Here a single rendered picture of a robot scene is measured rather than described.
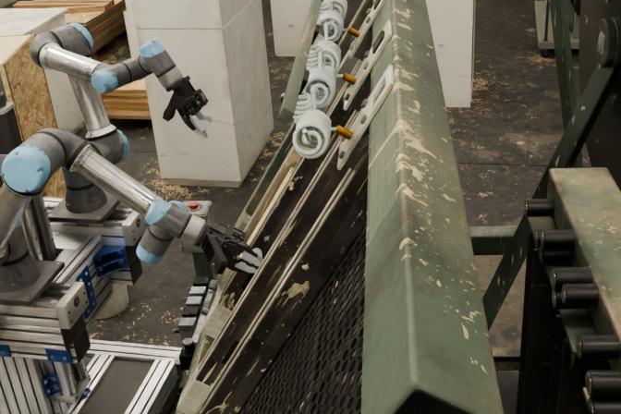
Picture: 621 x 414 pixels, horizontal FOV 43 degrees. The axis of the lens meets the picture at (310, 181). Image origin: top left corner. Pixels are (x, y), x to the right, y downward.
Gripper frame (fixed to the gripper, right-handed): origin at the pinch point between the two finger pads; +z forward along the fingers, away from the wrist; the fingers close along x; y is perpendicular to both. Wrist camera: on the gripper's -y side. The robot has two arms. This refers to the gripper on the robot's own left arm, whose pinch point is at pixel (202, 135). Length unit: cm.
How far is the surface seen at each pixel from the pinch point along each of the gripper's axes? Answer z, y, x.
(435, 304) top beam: -8, 111, -161
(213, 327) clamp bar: 44, -5, -49
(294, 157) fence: 22.9, 21.1, 6.7
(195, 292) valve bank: 48, -35, -9
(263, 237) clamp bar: 24, 26, -46
